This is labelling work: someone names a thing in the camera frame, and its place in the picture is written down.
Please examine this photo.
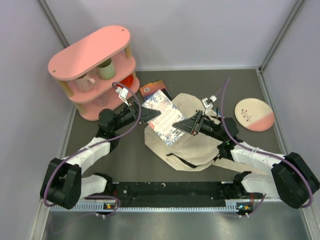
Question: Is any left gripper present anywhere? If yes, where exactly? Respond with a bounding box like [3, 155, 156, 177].
[112, 100, 161, 132]

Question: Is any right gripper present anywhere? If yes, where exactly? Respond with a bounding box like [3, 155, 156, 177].
[173, 110, 226, 142]

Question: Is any floral cover book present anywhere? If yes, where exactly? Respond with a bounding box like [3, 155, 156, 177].
[142, 90, 186, 147]

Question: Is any cream canvas backpack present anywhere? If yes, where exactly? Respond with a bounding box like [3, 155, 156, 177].
[144, 93, 263, 174]

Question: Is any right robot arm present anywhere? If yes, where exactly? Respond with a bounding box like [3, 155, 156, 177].
[173, 110, 320, 209]

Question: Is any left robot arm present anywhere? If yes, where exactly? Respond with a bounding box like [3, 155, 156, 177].
[40, 101, 161, 210]

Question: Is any blue orange book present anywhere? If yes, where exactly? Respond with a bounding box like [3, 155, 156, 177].
[139, 79, 172, 101]

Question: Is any orange bowl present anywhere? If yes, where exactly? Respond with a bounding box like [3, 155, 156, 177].
[120, 74, 134, 88]

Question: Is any clear glass cup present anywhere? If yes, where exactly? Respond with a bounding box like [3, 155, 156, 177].
[95, 92, 110, 107]

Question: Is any green mug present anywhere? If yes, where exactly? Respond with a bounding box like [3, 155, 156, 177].
[96, 58, 116, 80]

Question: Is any pink cream plate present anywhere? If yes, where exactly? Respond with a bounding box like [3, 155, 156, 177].
[234, 98, 275, 132]

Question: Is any pink mug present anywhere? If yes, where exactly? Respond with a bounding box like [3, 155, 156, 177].
[74, 73, 96, 93]

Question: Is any pink three-tier shelf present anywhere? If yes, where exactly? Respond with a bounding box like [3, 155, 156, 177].
[48, 25, 140, 121]

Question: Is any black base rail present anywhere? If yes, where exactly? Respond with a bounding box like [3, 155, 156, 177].
[87, 181, 243, 208]

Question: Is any grey cable duct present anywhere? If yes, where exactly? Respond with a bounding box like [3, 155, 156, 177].
[49, 199, 252, 213]

